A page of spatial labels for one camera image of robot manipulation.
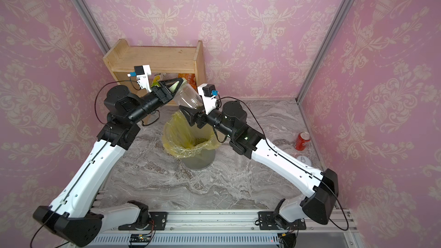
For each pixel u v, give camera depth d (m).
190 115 0.52
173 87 0.56
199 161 0.81
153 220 0.74
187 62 0.78
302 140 0.89
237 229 0.73
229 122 0.50
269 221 0.73
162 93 0.52
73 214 0.38
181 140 0.85
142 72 0.54
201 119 0.53
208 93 0.49
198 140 0.97
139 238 0.72
